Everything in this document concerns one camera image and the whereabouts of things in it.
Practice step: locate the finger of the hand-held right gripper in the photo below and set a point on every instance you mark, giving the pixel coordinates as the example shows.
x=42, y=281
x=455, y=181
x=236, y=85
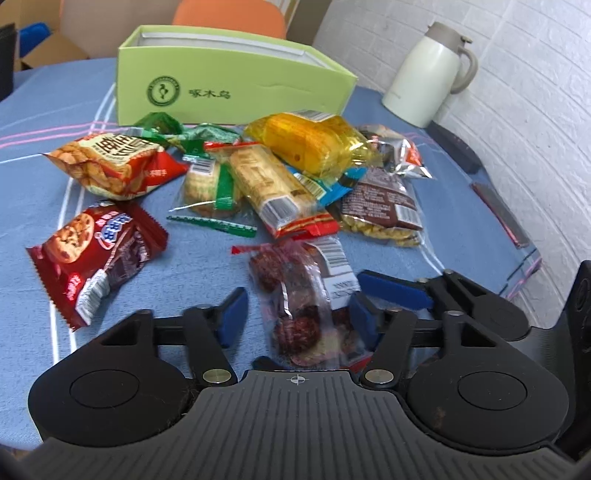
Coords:
x=392, y=288

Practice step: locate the clear green-label cracker packet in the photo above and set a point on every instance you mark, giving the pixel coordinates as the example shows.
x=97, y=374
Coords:
x=205, y=189

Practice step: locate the brown cardboard box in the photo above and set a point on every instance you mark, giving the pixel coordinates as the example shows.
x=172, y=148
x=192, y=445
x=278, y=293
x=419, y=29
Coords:
x=51, y=50

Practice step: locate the red chocolate cookie packet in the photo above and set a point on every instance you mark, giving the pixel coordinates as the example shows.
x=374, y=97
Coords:
x=92, y=258

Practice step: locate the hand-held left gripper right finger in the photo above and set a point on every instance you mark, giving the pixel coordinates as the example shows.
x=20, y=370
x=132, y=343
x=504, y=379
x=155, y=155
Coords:
x=364, y=323

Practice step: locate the light green cardboard box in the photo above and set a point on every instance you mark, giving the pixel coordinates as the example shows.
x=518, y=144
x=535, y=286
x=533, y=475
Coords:
x=258, y=92

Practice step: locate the brown-label peanut packet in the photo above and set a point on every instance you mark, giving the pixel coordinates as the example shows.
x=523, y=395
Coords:
x=378, y=207

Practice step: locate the long red-trim cracker packet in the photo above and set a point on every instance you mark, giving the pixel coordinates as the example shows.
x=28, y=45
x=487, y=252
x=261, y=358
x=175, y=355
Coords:
x=268, y=184

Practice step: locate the orange chair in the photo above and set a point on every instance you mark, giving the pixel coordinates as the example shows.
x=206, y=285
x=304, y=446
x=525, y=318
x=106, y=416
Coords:
x=226, y=14

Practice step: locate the orange peanut snack packet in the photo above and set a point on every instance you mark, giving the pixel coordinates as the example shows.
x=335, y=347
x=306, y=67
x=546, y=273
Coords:
x=111, y=161

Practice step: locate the yellow cake packet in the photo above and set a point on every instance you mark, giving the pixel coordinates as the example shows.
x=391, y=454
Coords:
x=314, y=141

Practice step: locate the blue bag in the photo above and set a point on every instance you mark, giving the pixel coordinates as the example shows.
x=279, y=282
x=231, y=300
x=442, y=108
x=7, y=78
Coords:
x=39, y=31

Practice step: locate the green twisted snack packet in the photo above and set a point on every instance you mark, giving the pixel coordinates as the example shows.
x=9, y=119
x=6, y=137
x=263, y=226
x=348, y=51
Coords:
x=210, y=136

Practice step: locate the silver foil snack packet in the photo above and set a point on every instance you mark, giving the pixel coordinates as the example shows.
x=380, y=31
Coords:
x=397, y=152

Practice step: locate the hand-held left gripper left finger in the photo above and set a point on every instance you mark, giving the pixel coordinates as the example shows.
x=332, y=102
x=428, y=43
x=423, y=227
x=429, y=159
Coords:
x=233, y=318

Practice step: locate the blue snack packet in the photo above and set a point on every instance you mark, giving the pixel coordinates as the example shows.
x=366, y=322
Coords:
x=341, y=187

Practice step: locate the clear red dates packet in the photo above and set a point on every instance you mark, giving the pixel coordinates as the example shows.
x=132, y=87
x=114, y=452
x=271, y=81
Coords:
x=295, y=295

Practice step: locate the black object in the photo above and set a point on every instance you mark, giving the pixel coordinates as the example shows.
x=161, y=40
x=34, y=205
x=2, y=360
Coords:
x=7, y=60

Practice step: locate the white thermal jug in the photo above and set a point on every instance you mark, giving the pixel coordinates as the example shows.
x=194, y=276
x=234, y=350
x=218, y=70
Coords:
x=422, y=78

